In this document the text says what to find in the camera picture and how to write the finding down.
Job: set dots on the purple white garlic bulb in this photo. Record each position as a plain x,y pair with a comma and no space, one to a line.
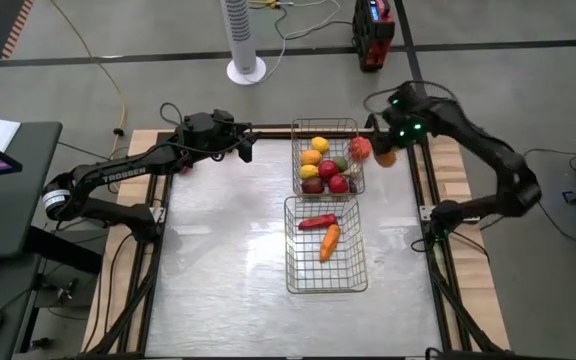
353,186

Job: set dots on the orange bell pepper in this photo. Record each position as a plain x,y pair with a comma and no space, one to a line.
385,160

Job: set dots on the dark grey desk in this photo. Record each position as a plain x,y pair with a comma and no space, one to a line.
18,200

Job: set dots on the red chili pepper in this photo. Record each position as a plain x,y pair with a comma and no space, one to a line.
318,221

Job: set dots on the black table clamp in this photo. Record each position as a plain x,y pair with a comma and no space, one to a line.
371,122

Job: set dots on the orange fruit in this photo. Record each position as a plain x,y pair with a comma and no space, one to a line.
311,157

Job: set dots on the red round fruit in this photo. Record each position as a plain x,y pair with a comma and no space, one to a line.
338,184
327,170

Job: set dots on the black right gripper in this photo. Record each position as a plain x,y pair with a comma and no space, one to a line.
410,115

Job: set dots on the black table frame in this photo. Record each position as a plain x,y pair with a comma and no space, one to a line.
268,134

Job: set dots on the red-orange bell pepper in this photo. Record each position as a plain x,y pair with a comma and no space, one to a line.
360,148

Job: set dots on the green pear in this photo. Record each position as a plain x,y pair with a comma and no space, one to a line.
340,162

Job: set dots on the red black power station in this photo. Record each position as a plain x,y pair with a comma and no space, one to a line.
373,35

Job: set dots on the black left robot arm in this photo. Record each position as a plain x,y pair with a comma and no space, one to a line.
128,170

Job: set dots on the orange carrot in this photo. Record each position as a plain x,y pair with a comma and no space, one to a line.
329,242

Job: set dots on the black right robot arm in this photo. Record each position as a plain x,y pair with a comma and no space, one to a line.
488,150

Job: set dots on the white tower fan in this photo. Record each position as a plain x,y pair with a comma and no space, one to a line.
242,40

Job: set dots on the red bell pepper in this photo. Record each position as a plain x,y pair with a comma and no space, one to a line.
186,170

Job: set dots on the dark red apple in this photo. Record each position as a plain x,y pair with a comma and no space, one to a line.
312,186

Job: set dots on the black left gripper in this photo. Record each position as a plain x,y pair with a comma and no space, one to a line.
233,132

